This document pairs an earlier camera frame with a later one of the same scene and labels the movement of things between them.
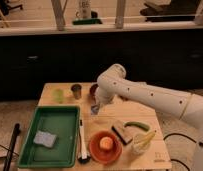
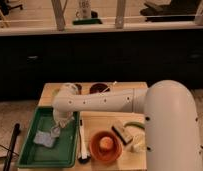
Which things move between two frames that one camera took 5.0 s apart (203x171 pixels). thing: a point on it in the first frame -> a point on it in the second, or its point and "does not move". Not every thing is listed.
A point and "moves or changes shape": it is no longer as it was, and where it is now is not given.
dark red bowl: (93, 88) does not move
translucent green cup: (58, 95) does not move
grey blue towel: (94, 109) moves or changes shape
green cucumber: (138, 124) does not move
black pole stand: (7, 163) does not move
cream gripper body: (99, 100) -> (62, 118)
